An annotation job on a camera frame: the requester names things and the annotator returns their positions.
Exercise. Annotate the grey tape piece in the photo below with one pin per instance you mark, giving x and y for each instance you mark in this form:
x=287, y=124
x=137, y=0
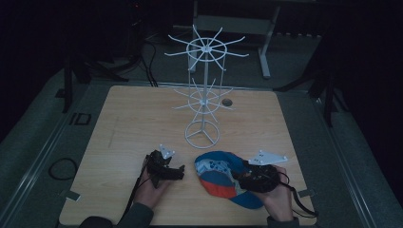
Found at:
x=306, y=193
x=73, y=195

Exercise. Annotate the round table grommet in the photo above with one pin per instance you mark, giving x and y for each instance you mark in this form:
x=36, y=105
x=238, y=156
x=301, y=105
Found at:
x=226, y=102

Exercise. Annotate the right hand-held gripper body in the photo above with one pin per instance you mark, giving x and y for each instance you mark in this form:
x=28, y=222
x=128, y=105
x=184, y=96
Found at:
x=264, y=177

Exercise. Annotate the person's left hand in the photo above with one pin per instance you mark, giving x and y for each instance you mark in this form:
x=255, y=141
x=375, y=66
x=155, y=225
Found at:
x=151, y=193

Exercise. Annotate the white metal desk frame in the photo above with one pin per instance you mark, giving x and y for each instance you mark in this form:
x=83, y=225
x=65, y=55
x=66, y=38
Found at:
x=234, y=24

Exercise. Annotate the person's right hand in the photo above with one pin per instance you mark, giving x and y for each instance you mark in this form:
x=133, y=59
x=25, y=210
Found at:
x=278, y=202

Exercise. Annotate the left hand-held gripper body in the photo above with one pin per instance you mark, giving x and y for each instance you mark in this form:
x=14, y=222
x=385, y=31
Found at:
x=158, y=166

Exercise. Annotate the blue and orange cap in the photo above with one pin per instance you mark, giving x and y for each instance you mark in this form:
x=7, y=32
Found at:
x=218, y=180

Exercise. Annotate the black tripod stand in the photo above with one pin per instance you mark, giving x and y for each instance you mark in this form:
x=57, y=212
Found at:
x=329, y=95
x=68, y=85

